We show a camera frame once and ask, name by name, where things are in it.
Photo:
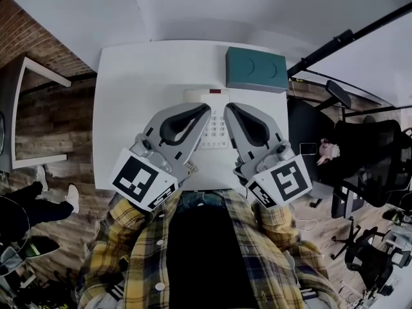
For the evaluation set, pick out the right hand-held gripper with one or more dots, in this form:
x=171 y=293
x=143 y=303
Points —
x=257 y=159

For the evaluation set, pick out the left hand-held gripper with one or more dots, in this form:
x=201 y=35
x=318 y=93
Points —
x=167 y=159

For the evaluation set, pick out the white telephone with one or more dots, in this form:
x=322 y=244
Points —
x=218 y=125

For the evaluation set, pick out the person's right forearm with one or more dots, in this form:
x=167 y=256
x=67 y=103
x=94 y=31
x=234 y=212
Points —
x=277 y=224

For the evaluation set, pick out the person's left forearm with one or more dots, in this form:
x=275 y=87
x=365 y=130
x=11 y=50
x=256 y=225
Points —
x=128 y=217

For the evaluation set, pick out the smartphone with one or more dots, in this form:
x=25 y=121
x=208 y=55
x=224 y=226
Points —
x=308 y=148

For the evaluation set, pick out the blue jeans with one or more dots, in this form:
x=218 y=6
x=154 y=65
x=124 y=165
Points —
x=202 y=200

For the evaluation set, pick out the white table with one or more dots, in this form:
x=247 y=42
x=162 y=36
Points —
x=128 y=108

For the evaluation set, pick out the pink toy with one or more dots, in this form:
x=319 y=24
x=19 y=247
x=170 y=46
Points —
x=328 y=151

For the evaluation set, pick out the teal box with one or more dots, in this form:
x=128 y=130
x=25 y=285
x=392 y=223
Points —
x=254 y=69

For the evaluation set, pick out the black padded armrest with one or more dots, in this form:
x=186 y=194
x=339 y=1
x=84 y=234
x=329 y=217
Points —
x=338 y=92

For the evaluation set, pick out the yellow plaid shirt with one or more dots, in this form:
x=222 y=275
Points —
x=141 y=262

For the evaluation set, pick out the black undershirt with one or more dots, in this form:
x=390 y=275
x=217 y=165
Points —
x=206 y=262

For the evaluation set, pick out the black mesh office chair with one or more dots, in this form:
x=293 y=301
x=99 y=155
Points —
x=373 y=159

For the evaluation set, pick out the black metal pole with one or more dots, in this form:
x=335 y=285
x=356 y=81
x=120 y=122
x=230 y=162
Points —
x=354 y=34

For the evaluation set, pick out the white frame desk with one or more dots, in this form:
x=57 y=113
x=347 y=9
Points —
x=19 y=108

